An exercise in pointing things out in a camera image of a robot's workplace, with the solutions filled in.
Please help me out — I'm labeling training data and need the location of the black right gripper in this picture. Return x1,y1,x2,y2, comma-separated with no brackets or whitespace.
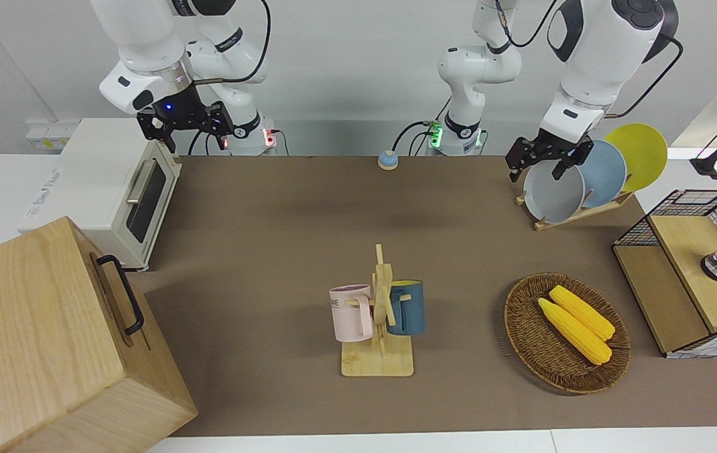
137,84,235,154

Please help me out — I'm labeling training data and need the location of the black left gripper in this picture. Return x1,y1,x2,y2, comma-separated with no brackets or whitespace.
505,128,594,184

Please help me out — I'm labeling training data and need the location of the gray plate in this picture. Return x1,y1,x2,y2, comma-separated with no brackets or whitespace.
523,160,586,224

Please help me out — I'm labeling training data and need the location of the light blue plate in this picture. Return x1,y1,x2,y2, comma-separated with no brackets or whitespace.
575,140,628,209

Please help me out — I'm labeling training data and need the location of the low wooden plate rack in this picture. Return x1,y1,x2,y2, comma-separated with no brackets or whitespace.
516,189,636,232

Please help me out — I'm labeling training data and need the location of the yellow plate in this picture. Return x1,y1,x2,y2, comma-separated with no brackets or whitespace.
604,123,669,193

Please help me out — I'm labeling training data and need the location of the white toaster oven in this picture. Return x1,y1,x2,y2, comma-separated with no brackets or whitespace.
18,118,182,272

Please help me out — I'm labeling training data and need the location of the brown table mat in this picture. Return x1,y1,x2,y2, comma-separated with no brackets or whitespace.
125,155,717,438

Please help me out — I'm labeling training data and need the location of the yellow corn cob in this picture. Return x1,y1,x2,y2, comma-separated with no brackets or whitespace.
548,284,616,342
537,297,613,366

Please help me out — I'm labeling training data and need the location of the brown wicker basket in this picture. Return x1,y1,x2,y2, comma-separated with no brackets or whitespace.
504,272,631,396

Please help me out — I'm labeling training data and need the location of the dark blue mug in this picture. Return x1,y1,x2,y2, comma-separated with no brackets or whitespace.
387,280,426,337

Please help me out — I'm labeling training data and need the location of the pink mug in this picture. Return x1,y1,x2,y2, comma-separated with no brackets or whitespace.
329,284,375,344

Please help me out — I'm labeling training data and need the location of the wooden stand block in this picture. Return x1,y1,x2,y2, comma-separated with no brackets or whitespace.
340,243,415,378

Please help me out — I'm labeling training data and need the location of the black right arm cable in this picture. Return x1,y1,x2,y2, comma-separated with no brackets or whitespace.
192,0,272,86

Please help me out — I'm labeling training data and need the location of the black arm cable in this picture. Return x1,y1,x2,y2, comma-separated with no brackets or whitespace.
604,35,684,119
192,0,272,86

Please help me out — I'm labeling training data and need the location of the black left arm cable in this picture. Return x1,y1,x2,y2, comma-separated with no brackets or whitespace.
604,35,684,119

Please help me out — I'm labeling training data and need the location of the black base cable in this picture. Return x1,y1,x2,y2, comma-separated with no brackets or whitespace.
392,120,442,156

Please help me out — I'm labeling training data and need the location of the wire grid basket wooden shelf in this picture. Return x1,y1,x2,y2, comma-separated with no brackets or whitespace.
611,188,717,360

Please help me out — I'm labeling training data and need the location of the wooden box with black handle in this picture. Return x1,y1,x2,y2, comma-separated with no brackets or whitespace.
0,216,199,453

